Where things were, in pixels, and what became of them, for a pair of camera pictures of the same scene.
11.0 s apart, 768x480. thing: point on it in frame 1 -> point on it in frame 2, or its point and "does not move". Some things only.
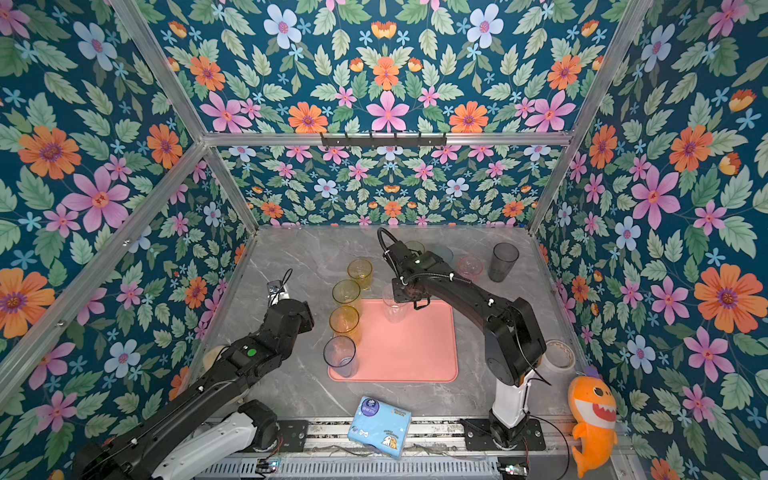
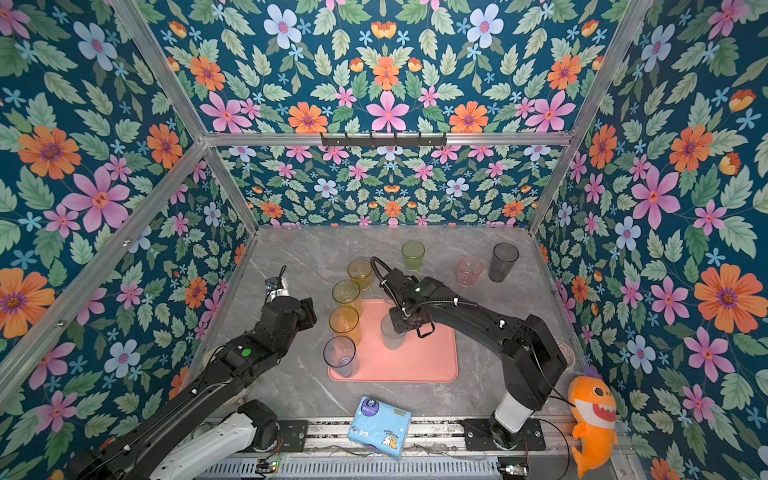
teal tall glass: (445, 253) -> (391, 339)
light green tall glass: (346, 291) does not move
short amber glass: (361, 270) does not move
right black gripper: (397, 292) -> (398, 325)
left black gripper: (306, 318) does not move
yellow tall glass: (344, 321) does not move
